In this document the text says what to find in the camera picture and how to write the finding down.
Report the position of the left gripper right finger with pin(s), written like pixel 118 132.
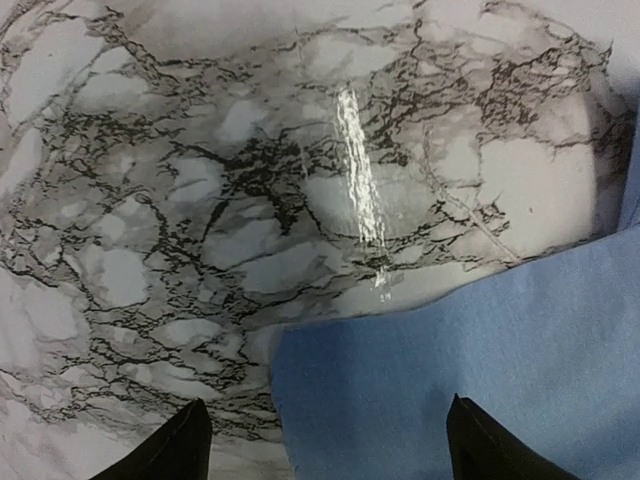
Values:
pixel 482 448

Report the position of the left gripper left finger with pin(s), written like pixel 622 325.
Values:
pixel 178 450

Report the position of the light blue shirt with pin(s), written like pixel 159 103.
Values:
pixel 549 349

